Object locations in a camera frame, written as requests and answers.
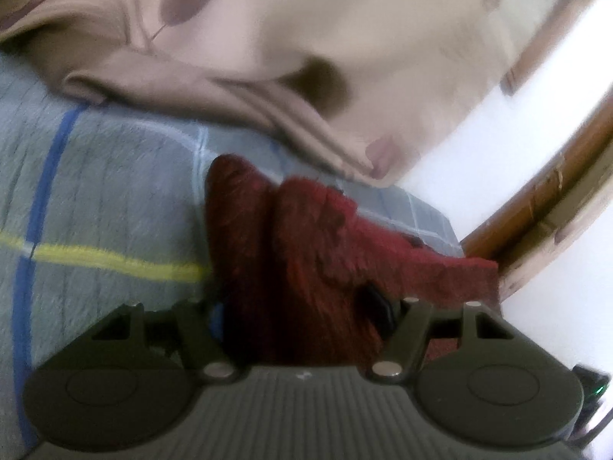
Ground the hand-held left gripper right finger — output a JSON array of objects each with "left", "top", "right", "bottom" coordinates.
[{"left": 365, "top": 286, "right": 503, "bottom": 386}]

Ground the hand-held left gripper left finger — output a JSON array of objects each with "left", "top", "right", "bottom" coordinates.
[{"left": 89, "top": 297, "right": 241, "bottom": 384}]

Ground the maroon knit sweater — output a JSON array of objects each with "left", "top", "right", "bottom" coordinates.
[{"left": 203, "top": 153, "right": 501, "bottom": 366}]

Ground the grey checked bed sheet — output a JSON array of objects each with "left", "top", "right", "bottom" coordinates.
[{"left": 0, "top": 52, "right": 465, "bottom": 452}]

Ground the wooden door frame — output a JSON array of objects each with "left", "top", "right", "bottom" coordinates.
[{"left": 461, "top": 105, "right": 613, "bottom": 304}]

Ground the wooden window frame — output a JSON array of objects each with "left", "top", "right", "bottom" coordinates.
[{"left": 499, "top": 0, "right": 613, "bottom": 97}]

